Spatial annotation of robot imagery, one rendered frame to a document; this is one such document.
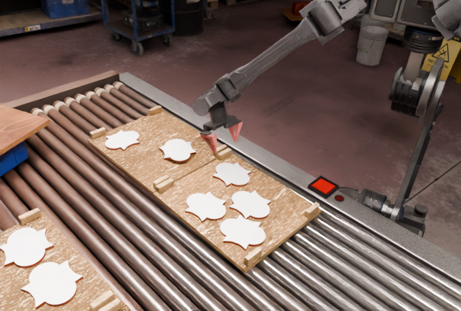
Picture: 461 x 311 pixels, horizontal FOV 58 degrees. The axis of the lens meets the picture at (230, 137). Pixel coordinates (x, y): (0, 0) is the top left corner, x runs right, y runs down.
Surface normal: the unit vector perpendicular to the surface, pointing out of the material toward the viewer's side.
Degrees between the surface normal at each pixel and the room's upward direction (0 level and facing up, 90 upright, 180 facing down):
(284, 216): 0
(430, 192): 0
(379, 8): 90
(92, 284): 0
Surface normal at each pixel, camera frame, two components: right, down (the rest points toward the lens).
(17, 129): 0.04, -0.83
